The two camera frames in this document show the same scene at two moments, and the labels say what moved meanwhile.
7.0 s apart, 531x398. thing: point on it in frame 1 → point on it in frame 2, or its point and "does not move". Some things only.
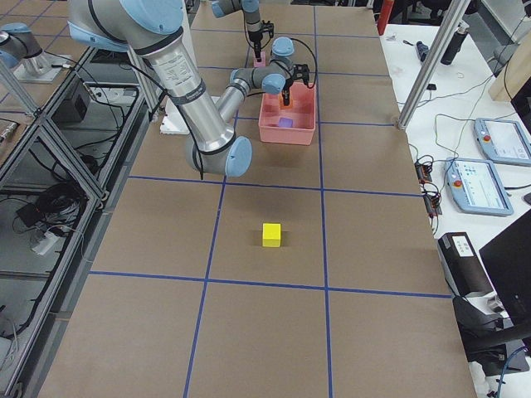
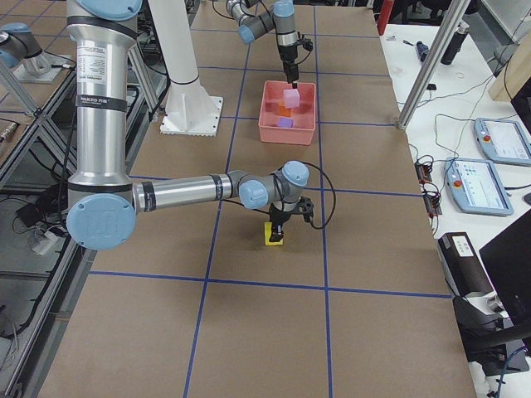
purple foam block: [285, 122] does not move
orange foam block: [281, 102] → [284, 111]
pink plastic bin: [294, 123] does not move
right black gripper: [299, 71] → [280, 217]
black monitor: [508, 260] does not move
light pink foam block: [263, 60] → [292, 98]
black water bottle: [455, 45] does not move
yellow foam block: [271, 235] does not move
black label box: [462, 266] does not move
